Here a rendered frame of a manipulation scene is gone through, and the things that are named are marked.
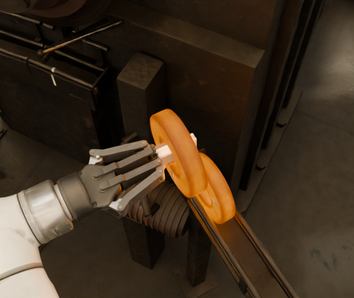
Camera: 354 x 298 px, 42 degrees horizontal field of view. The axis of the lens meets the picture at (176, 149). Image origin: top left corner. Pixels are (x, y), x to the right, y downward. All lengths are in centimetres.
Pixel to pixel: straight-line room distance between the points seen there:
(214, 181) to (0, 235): 41
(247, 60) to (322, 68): 126
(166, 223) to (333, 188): 88
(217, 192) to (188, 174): 20
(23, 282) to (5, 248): 6
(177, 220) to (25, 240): 52
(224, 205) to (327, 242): 90
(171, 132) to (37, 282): 30
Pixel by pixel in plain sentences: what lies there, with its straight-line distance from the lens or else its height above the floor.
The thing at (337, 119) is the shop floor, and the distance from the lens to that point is 206.
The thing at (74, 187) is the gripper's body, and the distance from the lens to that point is 73.
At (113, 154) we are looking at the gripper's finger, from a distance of 78.
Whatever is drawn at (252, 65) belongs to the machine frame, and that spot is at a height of 87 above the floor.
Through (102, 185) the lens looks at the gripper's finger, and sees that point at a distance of 74.
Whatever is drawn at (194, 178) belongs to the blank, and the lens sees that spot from 73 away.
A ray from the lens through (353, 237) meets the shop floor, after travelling 181.
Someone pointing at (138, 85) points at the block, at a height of 80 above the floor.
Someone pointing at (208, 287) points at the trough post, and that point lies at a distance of 164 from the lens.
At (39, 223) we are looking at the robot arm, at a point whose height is 94.
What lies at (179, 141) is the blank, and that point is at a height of 98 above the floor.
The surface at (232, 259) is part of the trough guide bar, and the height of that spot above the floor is 70.
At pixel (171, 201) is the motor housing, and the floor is 53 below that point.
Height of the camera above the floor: 159
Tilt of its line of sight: 58 degrees down
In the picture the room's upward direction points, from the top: straight up
